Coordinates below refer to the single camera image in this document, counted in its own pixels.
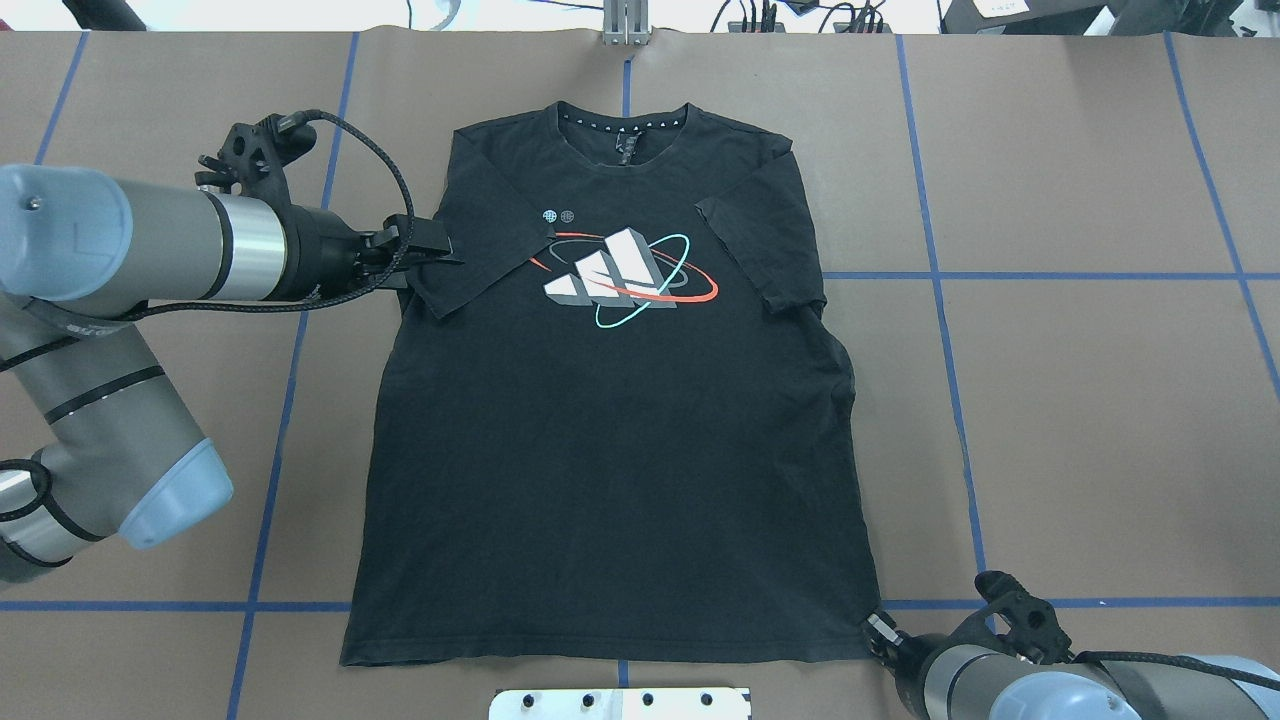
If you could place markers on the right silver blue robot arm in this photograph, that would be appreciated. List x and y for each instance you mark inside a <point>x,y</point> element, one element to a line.
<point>1029,672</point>

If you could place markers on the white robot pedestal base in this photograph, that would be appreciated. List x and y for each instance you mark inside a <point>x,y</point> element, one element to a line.
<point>623,703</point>

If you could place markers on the black graphic t-shirt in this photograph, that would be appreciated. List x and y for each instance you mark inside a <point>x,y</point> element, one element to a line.
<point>614,425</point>

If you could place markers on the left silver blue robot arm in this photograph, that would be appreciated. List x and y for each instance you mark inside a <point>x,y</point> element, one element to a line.
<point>87,256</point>

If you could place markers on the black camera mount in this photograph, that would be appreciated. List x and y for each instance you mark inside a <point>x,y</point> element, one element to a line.
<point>1020,615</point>
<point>253,158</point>

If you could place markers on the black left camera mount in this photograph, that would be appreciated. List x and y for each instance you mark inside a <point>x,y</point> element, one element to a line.
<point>253,158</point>

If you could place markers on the aluminium frame post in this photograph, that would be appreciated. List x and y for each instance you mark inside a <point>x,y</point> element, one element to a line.
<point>626,23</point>

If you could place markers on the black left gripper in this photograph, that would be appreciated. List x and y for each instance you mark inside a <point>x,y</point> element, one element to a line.
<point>322,255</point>

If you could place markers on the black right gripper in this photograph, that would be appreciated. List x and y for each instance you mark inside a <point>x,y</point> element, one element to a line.
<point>908,655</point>

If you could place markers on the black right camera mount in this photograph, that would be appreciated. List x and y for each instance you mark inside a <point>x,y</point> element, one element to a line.
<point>1020,615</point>

